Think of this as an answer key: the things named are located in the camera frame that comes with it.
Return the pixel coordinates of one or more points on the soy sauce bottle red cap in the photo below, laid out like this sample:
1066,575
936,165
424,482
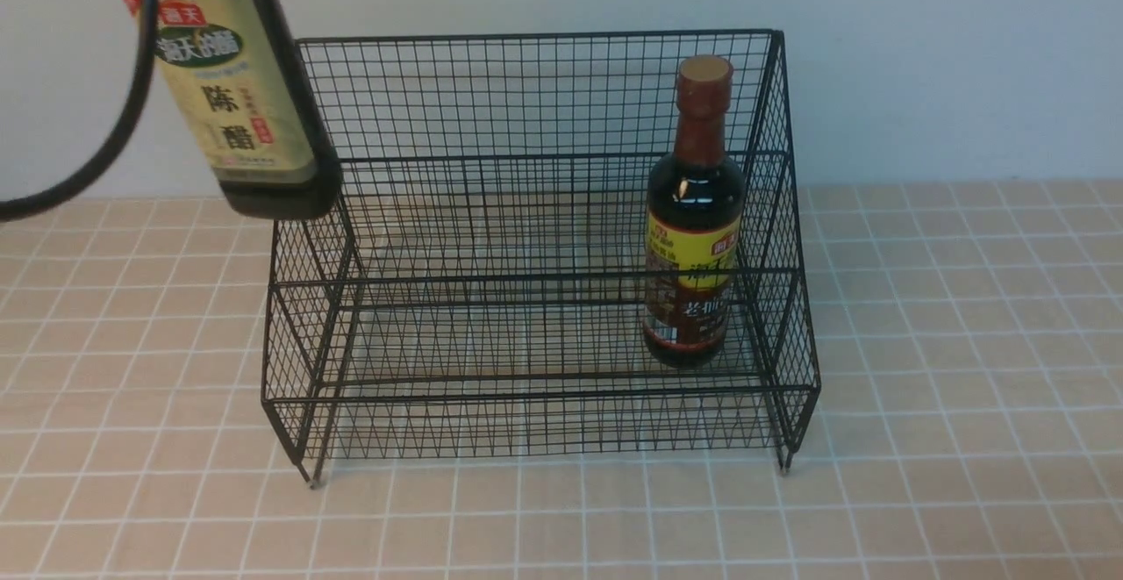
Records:
694,204

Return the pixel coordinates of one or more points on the black wire mesh shelf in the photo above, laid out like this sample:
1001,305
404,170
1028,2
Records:
477,290

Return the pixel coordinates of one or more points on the vinegar bottle with beige label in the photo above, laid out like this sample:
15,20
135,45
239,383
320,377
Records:
233,69

